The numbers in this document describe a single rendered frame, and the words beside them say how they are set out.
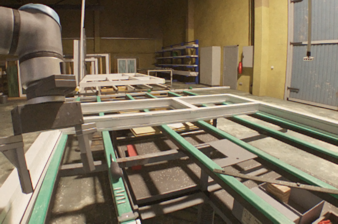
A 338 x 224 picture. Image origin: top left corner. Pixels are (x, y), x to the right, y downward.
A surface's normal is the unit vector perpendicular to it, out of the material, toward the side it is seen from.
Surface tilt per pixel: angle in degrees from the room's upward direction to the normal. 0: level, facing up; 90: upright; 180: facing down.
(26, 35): 100
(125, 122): 90
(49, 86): 77
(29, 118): 71
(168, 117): 90
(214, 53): 90
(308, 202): 90
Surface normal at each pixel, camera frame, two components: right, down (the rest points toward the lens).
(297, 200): -0.93, 0.07
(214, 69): 0.37, 0.16
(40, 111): 0.81, -0.24
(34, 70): 0.18, -0.14
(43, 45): 0.63, -0.22
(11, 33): 0.79, 0.31
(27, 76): -0.06, -0.08
